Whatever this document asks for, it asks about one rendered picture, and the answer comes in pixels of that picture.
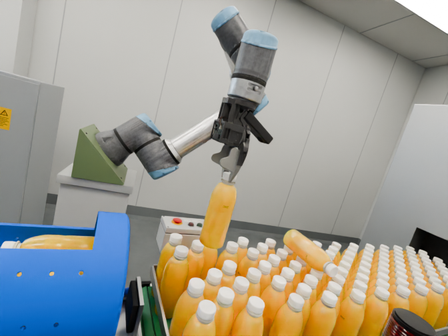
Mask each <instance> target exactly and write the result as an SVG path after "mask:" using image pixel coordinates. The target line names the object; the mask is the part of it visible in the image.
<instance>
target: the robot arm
mask: <svg viewBox="0 0 448 336"><path fill-rule="evenodd" d="M211 28H212V30H213V32H214V33H215V34H216V36H217V38H218V40H219V42H220V45H221V47H222V49H223V51H224V54H225V57H226V59H227V62H228V65H229V68H230V71H229V76H230V79H231V82H230V85H229V90H228V92H227V95H228V97H227V98H226V97H223V100H222V103H221V107H220V109H219V110H217V111H216V112H214V113H212V114H211V115H209V116H208V117H206V118H204V119H203V120H201V121H200V122H198V123H196V124H195V125H194V126H192V127H190V128H188V129H187V130H185V131H184V132H182V133H180V134H179V135H178V136H176V137H174V138H172V139H164V140H161V139H160V137H161V136H162V134H161V132H160V130H158V128H157V127H156V125H155V124H154V123H153V122H152V120H151V119H150V118H149V116H148V115H147V114H146V113H142V114H140V115H138V116H135V117H134V118H132V119H130V120H128V121H127V122H125V123H123V124H122V125H120V126H118V127H116V128H114V129H113V130H110V131H103V132H99V133H97V134H96V135H95V138H96V140H97V142H98V144H99V146H100V148H101V149H102V150H103V152H104V153H105V154H106V156H108V158H109V159H110V160H111V161H112V162H113V163H114V164H115V165H117V166H120V165H121V164H123V163H124V161H125V160H126V159H127V158H128V156H130V154H132V153H135V154H136V156H137V157H138V159H139V160H140V162H141V163H142V165H143V166H144V168H145V169H146V171H147V173H148V174H149V175H150V176H151V178H152V179H154V180H157V179H160V178H162V177H164V176H166V175H168V174H170V173H172V172H174V171H176V170H177V169H178V168H179V166H178V164H180V163H181V160H182V158H183V157H184V156H186V155H187V154H189V153H190V152H192V151H194V150H195V149H196V148H198V147H200V146H202V145H203V144H204V143H206V142H208V141H209V140H211V139H213V140H215V141H217V142H220V143H224V146H223V147H222V149H221V151H220V152H219V153H214V154H212V156H211V160H212V161H213V162H215V163H217V164H219V165H220V166H221V167H222V170H221V177H223V172H229V171H230V172H231V173H230V174H229V180H228V182H229V183H230V182H232V180H233V179H234V178H235V176H236V175H237V174H238V172H239V170H240V168H241V166H243V163H244V161H245V158H246V156H247V153H248V150H249V142H250V136H251V133H252V134H253V135H254V136H255V137H256V138H257V140H258V141H259V142H261V143H265V144H270V142H272V140H273V137H272V136H271V135H270V133H269V132H268V131H267V130H266V128H264V126H262V124H261V123H260V122H259V121H258V120H257V118H256V117H255V115H256V114H258V112H260V111H261V110H262V109H263V108H264V107H266V106H267V105H268V103H269V100H268V98H267V95H266V94H265V92H264V91H265V87H266V84H267V81H268V79H269V77H270V75H271V68H272V64H273V60H274V57H275V53H276V50H277V49H278V48H277V46H278V39H277V38H276V36H274V35H272V34H270V33H268V32H265V31H261V30H256V29H250V30H249V28H248V26H247V25H246V23H245V22H244V20H243V18H242V16H241V15H240V12H239V11H238V10H237V9H236V7H234V6H228V7H226V8H224V9H223V10H221V11H220V12H219V13H218V14H216V16H215V17H214V18H213V20H212V22H211ZM235 147H237V148H238V149H237V148H235Z"/></svg>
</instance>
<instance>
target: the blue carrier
mask: <svg viewBox="0 0 448 336"><path fill-rule="evenodd" d="M39 235H77V236H93V237H95V238H94V243H93V250H82V249H14V248H1V246H2V244H3V243H4V242H5V241H14V242H17V241H20V242H21V243H22V242H24V240H26V239H28V238H31V237H35V236H39ZM129 244H130V223H129V218H128V216H127V214H125V213H112V212H104V211H98V214H97V219H96V223H95V228H92V227H68V226H56V225H33V224H20V223H0V336H115V334H116V332H117V327H118V324H119V318H120V314H121V308H122V304H123V296H124V292H125V283H126V278H127V267H128V260H129ZM80 271H82V272H83V274H82V275H80V274H79V272H80ZM19 272H22V275H21V276H20V277H18V276H17V274H18V273H19ZM50 272H54V275H52V276H50V275H49V274H50ZM23 326H25V327H23Z"/></svg>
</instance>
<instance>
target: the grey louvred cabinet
mask: <svg viewBox="0 0 448 336"><path fill-rule="evenodd" d="M64 90H65V88H64V87H60V86H58V85H53V84H50V83H46V82H43V81H39V80H36V79H32V78H28V77H24V76H21V75H17V74H14V73H10V72H7V71H2V70H0V223H20V224H33V225H42V224H43V217H44V212H45V204H46V200H47V192H48V188H49V180H50V175H51V168H52V163H53V156H54V151H55V143H56V138H57V131H58V126H59V119H60V114H61V106H62V102H63V94H64Z"/></svg>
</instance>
